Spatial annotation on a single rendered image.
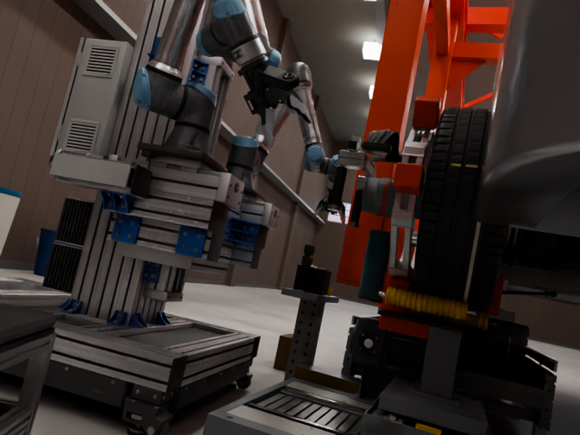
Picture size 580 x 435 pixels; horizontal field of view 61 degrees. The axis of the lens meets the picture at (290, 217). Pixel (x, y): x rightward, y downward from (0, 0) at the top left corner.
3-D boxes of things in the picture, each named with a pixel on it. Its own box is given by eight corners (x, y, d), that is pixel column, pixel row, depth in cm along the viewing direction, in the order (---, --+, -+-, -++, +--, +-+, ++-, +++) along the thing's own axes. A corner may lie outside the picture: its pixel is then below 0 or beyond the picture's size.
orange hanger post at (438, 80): (408, 299, 393) (458, 15, 421) (384, 293, 400) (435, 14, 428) (410, 299, 410) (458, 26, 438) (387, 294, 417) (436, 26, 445)
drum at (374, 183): (420, 218, 163) (427, 178, 165) (357, 209, 171) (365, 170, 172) (422, 225, 177) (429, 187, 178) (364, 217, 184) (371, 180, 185)
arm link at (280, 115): (227, 160, 216) (293, 59, 220) (234, 168, 231) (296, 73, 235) (249, 174, 215) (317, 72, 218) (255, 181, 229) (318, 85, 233)
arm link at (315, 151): (306, 49, 208) (330, 160, 201) (308, 61, 219) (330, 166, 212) (280, 56, 209) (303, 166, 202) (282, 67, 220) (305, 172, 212)
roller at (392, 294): (474, 323, 145) (477, 304, 146) (375, 302, 155) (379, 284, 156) (473, 323, 151) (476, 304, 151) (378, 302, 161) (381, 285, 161)
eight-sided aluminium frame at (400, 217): (403, 274, 142) (434, 97, 149) (381, 270, 145) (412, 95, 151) (416, 283, 193) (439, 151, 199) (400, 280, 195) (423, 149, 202)
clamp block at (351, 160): (362, 167, 160) (366, 151, 160) (336, 163, 163) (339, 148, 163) (365, 171, 164) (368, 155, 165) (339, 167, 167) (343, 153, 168)
